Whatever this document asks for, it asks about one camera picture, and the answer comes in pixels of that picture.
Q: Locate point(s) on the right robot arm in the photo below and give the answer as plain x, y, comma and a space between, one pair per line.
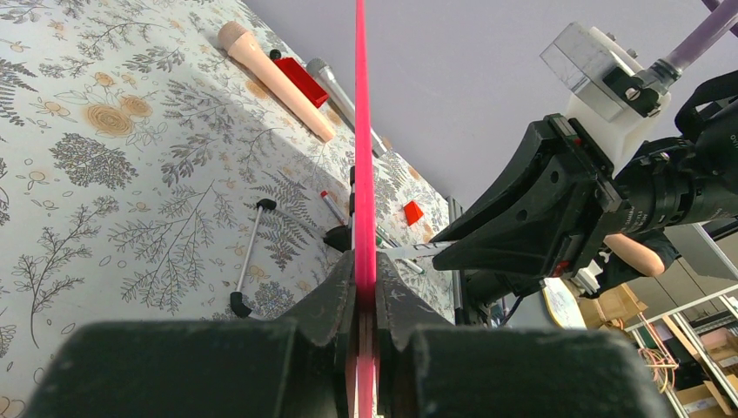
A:
550, 209

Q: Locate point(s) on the red cone piece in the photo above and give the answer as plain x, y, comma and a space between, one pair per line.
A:
413, 212

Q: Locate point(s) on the silver grey microphone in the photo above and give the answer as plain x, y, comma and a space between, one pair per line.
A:
323, 74

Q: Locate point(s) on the floral patterned mat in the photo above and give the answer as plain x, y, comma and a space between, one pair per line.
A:
145, 176

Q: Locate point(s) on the metal storage shelf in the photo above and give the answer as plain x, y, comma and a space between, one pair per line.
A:
694, 293

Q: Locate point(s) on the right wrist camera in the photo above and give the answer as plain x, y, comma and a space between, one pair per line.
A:
606, 97

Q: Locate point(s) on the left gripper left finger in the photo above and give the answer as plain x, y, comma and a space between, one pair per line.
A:
292, 366

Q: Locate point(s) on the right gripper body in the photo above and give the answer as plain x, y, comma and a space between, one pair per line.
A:
590, 198

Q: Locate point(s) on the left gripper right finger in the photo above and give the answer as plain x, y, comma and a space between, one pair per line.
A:
429, 367

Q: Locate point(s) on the pink framed whiteboard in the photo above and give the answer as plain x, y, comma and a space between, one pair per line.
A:
363, 223

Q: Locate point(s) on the green capped marker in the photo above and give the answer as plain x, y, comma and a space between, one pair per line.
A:
407, 263

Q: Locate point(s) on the cardboard boxes on shelf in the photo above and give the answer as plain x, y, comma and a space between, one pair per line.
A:
678, 373

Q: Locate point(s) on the small red box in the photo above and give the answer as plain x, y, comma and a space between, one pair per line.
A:
299, 77

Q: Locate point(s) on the red capped marker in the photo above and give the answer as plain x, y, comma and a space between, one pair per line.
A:
333, 207

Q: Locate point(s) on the peach pink microphone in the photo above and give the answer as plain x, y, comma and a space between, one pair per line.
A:
242, 46

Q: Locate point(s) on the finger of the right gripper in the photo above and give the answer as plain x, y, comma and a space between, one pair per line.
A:
482, 223
525, 249

